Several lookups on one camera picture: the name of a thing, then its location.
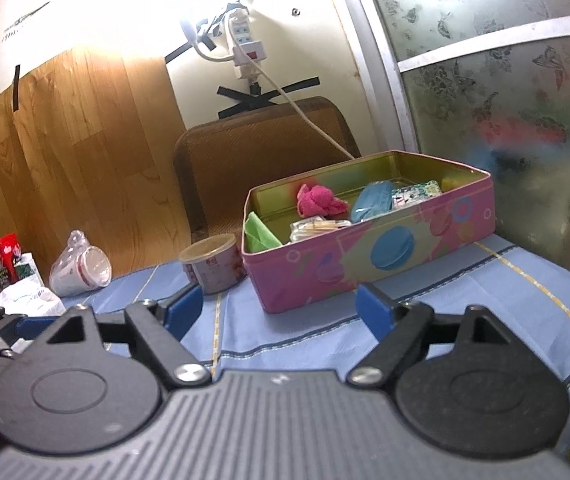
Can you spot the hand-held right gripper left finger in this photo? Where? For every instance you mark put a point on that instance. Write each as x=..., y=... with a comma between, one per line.
x=185, y=312

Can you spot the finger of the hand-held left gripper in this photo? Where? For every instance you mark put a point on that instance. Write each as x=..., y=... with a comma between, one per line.
x=32, y=329

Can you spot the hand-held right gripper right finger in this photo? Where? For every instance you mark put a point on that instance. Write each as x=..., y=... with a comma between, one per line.
x=372, y=312

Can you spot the pink tin box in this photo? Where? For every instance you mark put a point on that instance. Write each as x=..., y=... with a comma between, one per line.
x=405, y=280

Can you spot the clear toothpick packet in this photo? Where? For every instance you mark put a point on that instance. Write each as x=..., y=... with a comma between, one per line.
x=315, y=230

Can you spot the light green cloth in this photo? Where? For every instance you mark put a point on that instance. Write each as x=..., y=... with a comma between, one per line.
x=257, y=235

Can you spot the clear blue pouch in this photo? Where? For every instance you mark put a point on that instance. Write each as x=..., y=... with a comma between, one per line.
x=372, y=201

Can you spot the green patterned sponge packet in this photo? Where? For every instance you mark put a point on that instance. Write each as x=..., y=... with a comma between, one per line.
x=415, y=194

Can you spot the white tissue pack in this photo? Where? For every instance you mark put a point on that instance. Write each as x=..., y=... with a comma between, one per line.
x=25, y=300

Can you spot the round can with pink label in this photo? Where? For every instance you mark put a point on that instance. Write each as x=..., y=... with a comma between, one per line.
x=215, y=270

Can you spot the green and white packet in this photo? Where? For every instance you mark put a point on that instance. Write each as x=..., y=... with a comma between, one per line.
x=29, y=270

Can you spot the red printed box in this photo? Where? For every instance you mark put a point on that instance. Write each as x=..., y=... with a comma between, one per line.
x=1, y=260

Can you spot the bagged paper cups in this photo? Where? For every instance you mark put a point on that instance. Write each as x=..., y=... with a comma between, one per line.
x=80, y=265

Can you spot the blue checked bed sheet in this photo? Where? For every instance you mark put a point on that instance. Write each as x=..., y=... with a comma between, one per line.
x=465, y=290

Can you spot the pink towel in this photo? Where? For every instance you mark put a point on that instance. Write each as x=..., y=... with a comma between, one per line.
x=317, y=200

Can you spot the brown chair back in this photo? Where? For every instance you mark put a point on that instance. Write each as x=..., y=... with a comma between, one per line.
x=245, y=160

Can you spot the wooden board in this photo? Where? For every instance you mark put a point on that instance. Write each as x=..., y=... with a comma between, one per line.
x=75, y=160

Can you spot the black tape strip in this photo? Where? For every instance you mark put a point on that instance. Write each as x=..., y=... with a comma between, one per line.
x=185, y=50
x=245, y=96
x=295, y=87
x=16, y=87

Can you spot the frosted glass sliding door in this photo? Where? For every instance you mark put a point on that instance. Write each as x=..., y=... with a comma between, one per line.
x=505, y=110

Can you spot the white power strip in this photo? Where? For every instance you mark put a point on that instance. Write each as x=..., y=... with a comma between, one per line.
x=247, y=42

